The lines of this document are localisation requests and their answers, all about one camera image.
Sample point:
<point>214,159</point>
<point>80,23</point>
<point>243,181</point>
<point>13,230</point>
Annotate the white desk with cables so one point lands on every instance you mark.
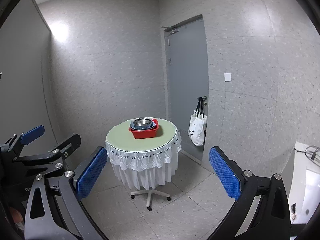
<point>304,193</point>

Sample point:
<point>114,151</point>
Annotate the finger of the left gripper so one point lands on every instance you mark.
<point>66,148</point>
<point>30,136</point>

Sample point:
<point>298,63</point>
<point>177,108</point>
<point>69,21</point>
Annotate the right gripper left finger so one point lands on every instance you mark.
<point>45,221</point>

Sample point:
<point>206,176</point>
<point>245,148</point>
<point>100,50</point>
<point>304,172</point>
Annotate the white tote bag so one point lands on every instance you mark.
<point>198,124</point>

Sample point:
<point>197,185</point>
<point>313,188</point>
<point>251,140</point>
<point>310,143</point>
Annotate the door closer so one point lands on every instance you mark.
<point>170,30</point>

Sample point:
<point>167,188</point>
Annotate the red plastic square basin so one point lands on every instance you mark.
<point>145,133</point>

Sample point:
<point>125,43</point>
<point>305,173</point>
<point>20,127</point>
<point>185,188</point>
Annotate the large steel bowl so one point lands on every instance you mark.
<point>142,122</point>

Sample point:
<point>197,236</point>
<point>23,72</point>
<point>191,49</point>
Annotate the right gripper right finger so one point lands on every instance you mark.
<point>271,219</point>

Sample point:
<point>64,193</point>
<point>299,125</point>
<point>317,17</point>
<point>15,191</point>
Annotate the person left hand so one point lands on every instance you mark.
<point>17,217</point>

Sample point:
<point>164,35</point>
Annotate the blue square plastic plate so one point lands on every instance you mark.
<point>141,128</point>

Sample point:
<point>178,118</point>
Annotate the grey door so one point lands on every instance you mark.
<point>187,75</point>

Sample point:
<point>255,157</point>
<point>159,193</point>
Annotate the white wall switch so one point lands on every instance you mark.
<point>227,77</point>

